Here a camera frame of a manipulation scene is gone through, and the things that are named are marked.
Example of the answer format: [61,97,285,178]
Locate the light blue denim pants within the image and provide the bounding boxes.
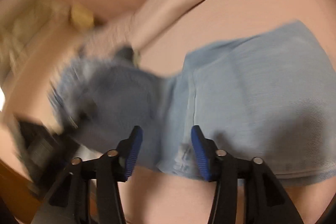
[50,21,335,185]

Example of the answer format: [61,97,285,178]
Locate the folded dark denim jeans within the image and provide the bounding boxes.
[114,46,134,63]

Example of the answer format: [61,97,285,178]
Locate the yellow fringed lampshade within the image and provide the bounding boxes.
[70,3,95,31]

